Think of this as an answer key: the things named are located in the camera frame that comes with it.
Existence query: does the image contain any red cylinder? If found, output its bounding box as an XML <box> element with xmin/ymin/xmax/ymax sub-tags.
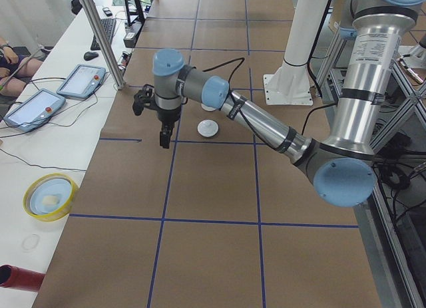
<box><xmin>1</xmin><ymin>265</ymin><xmax>45</xmax><ymax>292</ymax></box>

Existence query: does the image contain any white enamel mug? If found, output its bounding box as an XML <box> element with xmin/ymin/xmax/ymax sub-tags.
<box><xmin>201</xmin><ymin>104</ymin><xmax>215</xmax><ymax>112</ymax></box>

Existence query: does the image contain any black keyboard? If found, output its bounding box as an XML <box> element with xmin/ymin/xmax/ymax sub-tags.
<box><xmin>90</xmin><ymin>18</ymin><xmax>117</xmax><ymax>51</ymax></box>

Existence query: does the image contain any black computer box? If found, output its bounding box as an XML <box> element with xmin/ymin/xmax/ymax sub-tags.
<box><xmin>123</xmin><ymin>21</ymin><xmax>143</xmax><ymax>49</ymax></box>

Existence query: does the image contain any black computer mouse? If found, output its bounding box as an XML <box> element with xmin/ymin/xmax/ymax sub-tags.
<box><xmin>83</xmin><ymin>51</ymin><xmax>99</xmax><ymax>61</ymax></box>

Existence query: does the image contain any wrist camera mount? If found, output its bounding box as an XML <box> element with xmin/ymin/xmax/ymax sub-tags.
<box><xmin>132</xmin><ymin>84</ymin><xmax>158</xmax><ymax>116</ymax></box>

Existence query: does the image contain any seated person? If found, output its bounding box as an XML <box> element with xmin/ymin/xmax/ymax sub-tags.
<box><xmin>1</xmin><ymin>37</ymin><xmax>43</xmax><ymax>97</ymax></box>

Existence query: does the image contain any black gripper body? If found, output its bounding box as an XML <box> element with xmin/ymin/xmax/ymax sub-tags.
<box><xmin>157</xmin><ymin>107</ymin><xmax>181</xmax><ymax>132</ymax></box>

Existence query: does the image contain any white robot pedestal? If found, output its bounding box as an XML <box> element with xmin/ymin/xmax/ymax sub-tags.
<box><xmin>264</xmin><ymin>0</ymin><xmax>331</xmax><ymax>106</ymax></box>

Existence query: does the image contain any aluminium frame post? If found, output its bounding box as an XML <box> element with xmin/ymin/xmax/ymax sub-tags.
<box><xmin>80</xmin><ymin>0</ymin><xmax>125</xmax><ymax>90</ymax></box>

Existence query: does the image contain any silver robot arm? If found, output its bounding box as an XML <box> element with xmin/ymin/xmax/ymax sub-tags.
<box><xmin>152</xmin><ymin>0</ymin><xmax>425</xmax><ymax>207</ymax></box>

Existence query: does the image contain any far teach pendant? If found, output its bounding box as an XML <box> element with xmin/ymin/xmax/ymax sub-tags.
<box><xmin>56</xmin><ymin>64</ymin><xmax>106</xmax><ymax>99</ymax></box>

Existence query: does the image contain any near teach pendant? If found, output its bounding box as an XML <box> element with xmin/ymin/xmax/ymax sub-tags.
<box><xmin>3</xmin><ymin>88</ymin><xmax>66</xmax><ymax>132</ymax></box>

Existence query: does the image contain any yellow tape roll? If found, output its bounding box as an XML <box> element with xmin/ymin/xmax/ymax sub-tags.
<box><xmin>23</xmin><ymin>173</ymin><xmax>79</xmax><ymax>222</ymax></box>

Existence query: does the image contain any teach pendant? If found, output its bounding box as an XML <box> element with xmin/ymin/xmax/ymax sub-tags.
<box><xmin>3</xmin><ymin>88</ymin><xmax>66</xmax><ymax>132</ymax></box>
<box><xmin>56</xmin><ymin>64</ymin><xmax>106</xmax><ymax>99</ymax></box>

